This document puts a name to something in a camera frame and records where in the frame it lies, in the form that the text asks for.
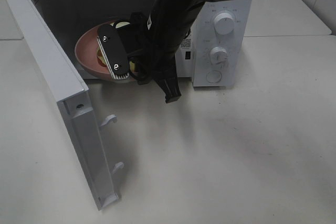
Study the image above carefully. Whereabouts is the white bread sandwich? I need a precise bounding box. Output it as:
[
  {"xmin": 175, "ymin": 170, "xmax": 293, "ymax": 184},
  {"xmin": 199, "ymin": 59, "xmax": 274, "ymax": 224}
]
[{"xmin": 97, "ymin": 20, "xmax": 138, "ymax": 73}]

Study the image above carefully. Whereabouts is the white microwave oven body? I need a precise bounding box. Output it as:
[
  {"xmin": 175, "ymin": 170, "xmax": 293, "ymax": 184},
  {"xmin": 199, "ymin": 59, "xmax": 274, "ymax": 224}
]
[{"xmin": 32, "ymin": 0, "xmax": 251, "ymax": 87}]

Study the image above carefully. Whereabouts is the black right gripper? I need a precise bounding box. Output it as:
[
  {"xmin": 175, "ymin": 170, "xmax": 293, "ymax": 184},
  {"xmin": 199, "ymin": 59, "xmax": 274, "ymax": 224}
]
[{"xmin": 117, "ymin": 12, "xmax": 181, "ymax": 103}]

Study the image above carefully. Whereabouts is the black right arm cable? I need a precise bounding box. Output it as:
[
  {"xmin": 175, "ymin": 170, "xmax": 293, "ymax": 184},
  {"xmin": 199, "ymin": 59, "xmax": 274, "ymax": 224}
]
[{"xmin": 112, "ymin": 11, "xmax": 158, "ymax": 86}]

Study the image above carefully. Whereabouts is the pink round plate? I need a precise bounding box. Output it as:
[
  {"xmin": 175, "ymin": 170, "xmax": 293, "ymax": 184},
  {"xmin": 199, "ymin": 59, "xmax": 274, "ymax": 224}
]
[{"xmin": 74, "ymin": 19, "xmax": 140, "ymax": 83}]

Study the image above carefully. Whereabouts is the round white door button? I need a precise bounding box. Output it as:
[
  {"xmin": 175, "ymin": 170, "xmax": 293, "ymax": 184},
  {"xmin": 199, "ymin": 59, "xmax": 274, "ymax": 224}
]
[{"xmin": 206, "ymin": 70, "xmax": 222, "ymax": 83}]

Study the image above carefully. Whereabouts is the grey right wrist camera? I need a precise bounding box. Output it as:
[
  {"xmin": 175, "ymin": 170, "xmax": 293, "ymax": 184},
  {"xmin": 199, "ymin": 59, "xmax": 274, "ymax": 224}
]
[{"xmin": 97, "ymin": 24, "xmax": 130, "ymax": 82}]

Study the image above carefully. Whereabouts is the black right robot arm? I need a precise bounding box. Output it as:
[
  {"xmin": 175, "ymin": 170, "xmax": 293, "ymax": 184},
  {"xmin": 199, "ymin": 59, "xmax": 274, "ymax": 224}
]
[{"xmin": 119, "ymin": 0, "xmax": 229, "ymax": 103}]

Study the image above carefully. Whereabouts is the white timer knob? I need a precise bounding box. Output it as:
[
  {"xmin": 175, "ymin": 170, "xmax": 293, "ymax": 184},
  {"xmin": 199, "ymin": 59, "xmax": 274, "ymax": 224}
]
[{"xmin": 209, "ymin": 46, "xmax": 228, "ymax": 65}]

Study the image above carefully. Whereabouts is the white warning label sticker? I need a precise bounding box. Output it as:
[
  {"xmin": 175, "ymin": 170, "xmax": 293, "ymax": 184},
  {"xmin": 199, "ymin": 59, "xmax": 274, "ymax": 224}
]
[{"xmin": 180, "ymin": 30, "xmax": 194, "ymax": 51}]

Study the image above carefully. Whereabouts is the white microwave door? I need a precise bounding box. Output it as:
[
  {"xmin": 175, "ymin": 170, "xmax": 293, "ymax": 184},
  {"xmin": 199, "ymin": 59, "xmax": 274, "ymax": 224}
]
[{"xmin": 6, "ymin": 0, "xmax": 124, "ymax": 210}]

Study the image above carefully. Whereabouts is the upper white power knob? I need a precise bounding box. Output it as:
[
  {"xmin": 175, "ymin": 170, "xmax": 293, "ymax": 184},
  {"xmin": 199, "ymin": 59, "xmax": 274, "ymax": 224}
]
[{"xmin": 213, "ymin": 11, "xmax": 235, "ymax": 35}]

